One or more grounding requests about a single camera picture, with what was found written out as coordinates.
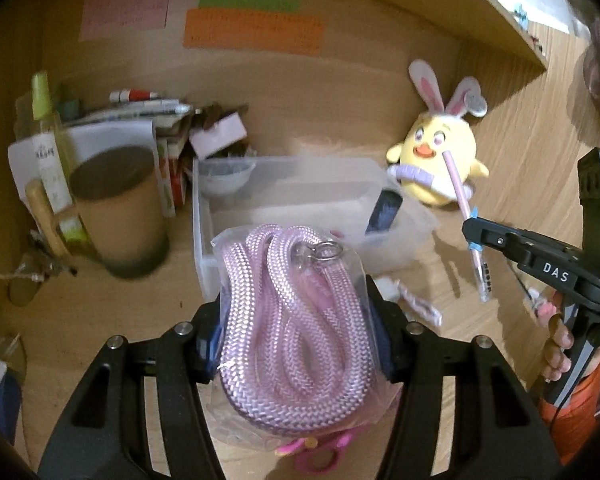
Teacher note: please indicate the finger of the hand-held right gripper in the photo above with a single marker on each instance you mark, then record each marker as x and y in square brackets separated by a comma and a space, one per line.
[495, 237]

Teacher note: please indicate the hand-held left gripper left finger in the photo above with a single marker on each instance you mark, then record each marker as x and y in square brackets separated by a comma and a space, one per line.
[212, 347]

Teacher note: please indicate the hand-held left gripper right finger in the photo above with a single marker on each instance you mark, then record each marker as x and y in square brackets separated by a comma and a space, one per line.
[382, 340]

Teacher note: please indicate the white clip item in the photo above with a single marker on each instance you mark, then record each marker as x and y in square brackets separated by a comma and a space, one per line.
[415, 302]

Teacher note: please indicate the pink pen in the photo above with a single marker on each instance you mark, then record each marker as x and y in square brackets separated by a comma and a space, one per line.
[460, 192]

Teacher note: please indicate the black tube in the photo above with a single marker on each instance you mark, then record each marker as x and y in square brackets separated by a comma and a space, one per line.
[384, 211]

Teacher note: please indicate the pink scissors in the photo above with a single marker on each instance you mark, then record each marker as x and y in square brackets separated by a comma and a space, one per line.
[292, 446]

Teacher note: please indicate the clear plastic box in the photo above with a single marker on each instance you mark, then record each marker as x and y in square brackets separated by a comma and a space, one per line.
[305, 195]

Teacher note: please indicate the person's right forearm orange sleeve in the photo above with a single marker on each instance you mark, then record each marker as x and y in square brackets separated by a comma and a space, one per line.
[575, 425]

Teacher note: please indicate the person's right hand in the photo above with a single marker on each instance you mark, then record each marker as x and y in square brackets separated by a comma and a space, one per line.
[560, 345]

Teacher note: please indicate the yellow chick plush toy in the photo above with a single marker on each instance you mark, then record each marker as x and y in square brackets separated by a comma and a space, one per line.
[430, 160]

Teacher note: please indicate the brown mug with lid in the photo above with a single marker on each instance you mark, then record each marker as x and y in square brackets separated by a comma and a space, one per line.
[125, 220]

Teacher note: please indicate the white bowl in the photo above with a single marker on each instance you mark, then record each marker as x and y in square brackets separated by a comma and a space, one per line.
[225, 180]

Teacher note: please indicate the red and green carton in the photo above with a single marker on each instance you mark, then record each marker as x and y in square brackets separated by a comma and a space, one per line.
[172, 180]

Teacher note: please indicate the black pen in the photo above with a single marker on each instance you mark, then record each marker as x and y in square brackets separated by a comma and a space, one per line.
[55, 255]

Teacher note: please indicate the eyeglasses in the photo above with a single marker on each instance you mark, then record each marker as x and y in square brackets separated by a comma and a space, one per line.
[25, 290]

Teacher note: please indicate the small white box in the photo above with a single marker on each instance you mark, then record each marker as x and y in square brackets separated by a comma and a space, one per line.
[217, 135]

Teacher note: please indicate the wooden shelf board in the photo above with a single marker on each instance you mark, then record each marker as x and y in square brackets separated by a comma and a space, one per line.
[505, 15]

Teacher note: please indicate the dark brown clip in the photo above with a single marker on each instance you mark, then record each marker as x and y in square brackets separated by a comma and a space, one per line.
[215, 112]

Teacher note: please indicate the white paper sheet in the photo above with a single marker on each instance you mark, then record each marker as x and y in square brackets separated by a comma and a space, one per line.
[105, 135]

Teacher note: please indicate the stack of booklets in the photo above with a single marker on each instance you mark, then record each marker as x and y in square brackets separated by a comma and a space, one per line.
[140, 112]

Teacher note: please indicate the green spray bottle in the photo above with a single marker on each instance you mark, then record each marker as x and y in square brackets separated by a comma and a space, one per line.
[47, 155]

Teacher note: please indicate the red and white marker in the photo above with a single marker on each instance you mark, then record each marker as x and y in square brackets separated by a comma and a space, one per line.
[137, 95]

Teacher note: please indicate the teal cap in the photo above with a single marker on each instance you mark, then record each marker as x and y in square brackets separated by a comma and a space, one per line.
[70, 108]

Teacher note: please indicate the orange paper note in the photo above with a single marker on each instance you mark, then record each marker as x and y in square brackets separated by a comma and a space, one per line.
[255, 32]

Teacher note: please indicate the green paper note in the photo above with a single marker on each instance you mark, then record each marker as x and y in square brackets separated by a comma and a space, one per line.
[250, 1]

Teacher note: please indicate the pink paper note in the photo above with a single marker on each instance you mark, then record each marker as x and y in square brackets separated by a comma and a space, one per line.
[125, 10]

